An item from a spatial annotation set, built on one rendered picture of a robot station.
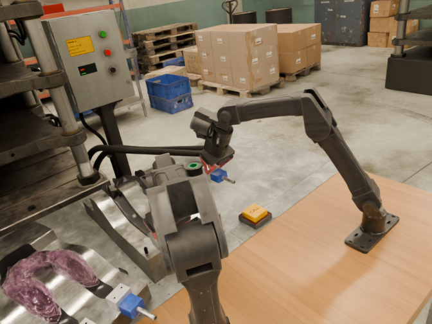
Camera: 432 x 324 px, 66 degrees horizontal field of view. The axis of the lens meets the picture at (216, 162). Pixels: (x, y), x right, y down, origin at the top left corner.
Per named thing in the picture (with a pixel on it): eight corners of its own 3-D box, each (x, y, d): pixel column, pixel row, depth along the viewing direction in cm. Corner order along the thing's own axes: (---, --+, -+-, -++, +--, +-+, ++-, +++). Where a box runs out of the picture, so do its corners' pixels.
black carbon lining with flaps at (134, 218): (194, 220, 103) (189, 195, 99) (150, 247, 95) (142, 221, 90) (139, 184, 128) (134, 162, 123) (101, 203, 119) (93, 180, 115)
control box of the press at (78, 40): (179, 255, 214) (117, 8, 146) (137, 283, 198) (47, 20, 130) (161, 240, 230) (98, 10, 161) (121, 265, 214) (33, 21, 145)
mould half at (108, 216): (224, 235, 105) (218, 200, 99) (155, 284, 91) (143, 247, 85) (145, 184, 141) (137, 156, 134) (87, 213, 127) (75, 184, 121)
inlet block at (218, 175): (240, 186, 110) (238, 171, 107) (229, 193, 107) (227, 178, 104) (215, 174, 119) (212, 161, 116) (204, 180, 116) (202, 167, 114)
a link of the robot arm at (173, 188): (145, 168, 72) (146, 197, 43) (185, 159, 74) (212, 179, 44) (159, 221, 74) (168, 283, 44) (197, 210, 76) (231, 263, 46)
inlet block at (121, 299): (164, 317, 78) (159, 301, 76) (150, 335, 75) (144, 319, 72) (126, 297, 85) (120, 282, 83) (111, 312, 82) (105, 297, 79)
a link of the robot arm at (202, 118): (185, 134, 100) (194, 99, 93) (197, 123, 107) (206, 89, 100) (220, 150, 98) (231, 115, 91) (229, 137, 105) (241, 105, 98)
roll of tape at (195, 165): (182, 176, 142) (181, 170, 141) (189, 167, 149) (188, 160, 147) (200, 177, 140) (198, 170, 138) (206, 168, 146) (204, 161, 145)
